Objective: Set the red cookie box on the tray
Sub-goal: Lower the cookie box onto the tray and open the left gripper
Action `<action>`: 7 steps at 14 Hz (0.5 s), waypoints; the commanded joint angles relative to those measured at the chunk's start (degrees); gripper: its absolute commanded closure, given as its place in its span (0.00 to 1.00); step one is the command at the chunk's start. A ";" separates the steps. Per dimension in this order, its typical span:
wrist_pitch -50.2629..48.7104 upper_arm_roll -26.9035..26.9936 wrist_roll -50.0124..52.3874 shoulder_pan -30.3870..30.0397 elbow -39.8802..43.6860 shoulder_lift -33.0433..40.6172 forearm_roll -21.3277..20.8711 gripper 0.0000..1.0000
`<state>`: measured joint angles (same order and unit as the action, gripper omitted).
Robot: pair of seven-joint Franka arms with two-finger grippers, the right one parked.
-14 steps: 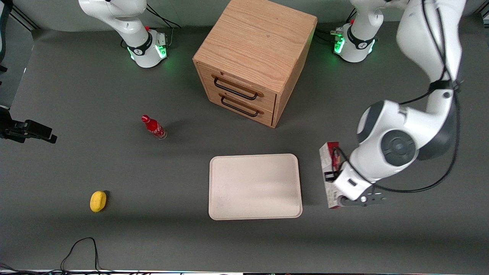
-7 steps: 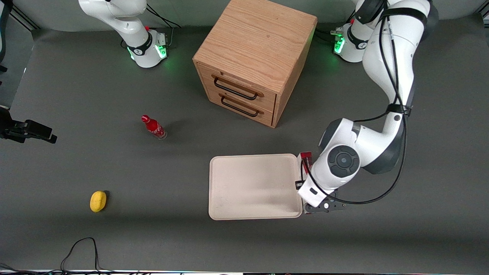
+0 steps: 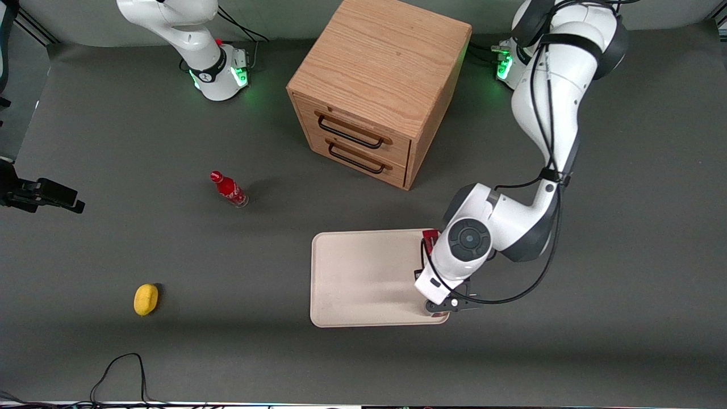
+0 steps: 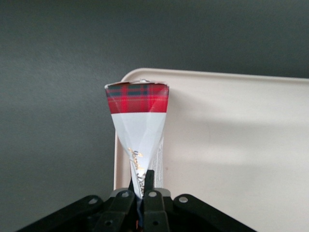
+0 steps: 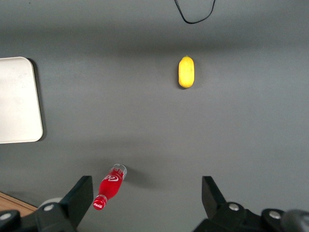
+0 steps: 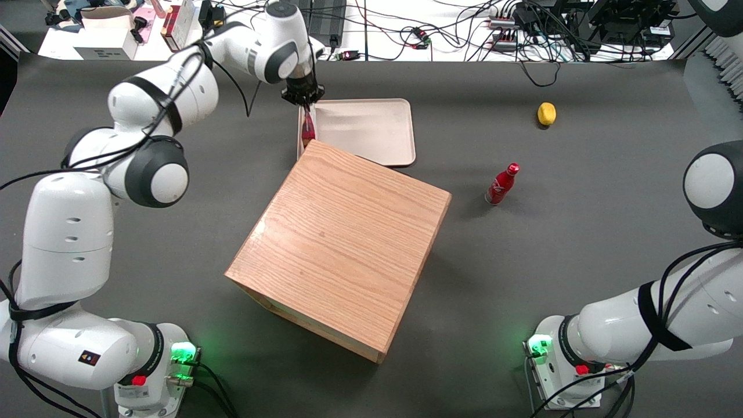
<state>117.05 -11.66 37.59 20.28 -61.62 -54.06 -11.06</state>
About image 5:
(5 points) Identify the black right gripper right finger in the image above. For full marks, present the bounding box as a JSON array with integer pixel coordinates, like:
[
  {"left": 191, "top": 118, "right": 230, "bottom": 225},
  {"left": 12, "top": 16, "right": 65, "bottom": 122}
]
[{"left": 193, "top": 175, "right": 267, "bottom": 232}]

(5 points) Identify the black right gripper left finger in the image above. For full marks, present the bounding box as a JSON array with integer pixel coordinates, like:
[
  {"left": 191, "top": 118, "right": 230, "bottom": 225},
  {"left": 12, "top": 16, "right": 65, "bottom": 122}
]
[{"left": 35, "top": 175, "right": 94, "bottom": 232}]

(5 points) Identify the white rectangular tray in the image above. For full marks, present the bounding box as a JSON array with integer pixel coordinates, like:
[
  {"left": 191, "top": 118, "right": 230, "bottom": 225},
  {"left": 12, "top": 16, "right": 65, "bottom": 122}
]
[{"left": 0, "top": 56, "right": 44, "bottom": 145}]

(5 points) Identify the red cola bottle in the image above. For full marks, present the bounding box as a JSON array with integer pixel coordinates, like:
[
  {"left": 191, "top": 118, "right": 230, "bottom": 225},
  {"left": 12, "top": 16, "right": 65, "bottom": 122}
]
[{"left": 92, "top": 163, "right": 128, "bottom": 211}]

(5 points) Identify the wooden drawer cabinet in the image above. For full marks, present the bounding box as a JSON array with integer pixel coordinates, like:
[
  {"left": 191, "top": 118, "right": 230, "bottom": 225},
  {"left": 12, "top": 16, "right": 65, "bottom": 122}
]
[{"left": 0, "top": 191, "right": 37, "bottom": 214}]

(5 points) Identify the yellow lemon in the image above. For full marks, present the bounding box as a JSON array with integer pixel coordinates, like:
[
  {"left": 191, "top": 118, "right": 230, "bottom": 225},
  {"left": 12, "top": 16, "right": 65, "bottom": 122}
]
[{"left": 178, "top": 55, "right": 196, "bottom": 89}]

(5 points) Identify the black looped table cable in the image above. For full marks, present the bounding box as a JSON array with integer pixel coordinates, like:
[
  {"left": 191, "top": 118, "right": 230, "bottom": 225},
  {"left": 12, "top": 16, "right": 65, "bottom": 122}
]
[{"left": 174, "top": 0, "right": 217, "bottom": 25}]

